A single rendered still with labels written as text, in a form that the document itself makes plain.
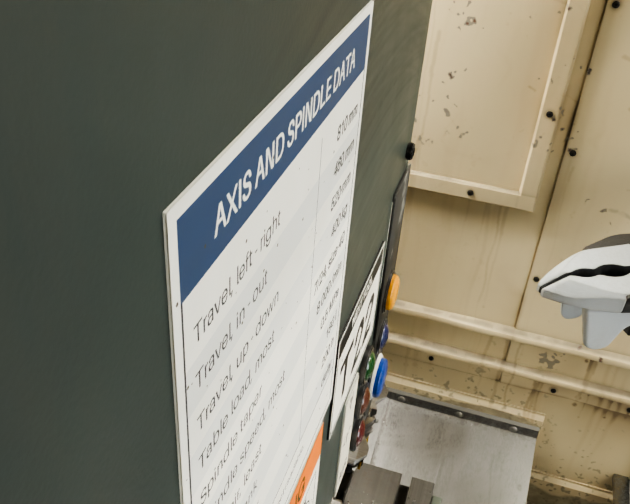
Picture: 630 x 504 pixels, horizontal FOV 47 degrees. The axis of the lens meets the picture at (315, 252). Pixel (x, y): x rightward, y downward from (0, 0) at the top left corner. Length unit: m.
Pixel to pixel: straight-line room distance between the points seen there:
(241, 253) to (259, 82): 0.04
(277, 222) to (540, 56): 0.97
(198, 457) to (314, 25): 0.12
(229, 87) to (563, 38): 1.00
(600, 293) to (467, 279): 0.81
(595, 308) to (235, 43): 0.43
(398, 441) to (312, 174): 1.32
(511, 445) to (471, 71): 0.76
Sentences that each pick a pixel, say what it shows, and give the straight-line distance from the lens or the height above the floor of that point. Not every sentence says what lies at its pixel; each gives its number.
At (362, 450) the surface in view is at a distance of 0.97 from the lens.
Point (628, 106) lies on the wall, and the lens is 1.19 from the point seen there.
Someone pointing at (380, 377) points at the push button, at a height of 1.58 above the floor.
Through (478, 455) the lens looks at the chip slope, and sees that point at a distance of 1.54.
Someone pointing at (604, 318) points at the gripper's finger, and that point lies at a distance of 0.57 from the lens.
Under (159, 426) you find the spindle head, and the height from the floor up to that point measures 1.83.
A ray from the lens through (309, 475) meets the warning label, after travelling 0.38.
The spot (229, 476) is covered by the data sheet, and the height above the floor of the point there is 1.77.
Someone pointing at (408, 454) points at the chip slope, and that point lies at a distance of 1.52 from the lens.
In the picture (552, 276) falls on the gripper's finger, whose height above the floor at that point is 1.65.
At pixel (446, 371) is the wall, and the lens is 1.49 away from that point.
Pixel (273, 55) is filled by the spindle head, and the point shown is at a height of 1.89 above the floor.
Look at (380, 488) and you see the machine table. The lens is 1.34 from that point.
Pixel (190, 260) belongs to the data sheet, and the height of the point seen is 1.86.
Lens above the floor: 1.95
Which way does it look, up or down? 34 degrees down
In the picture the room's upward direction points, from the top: 4 degrees clockwise
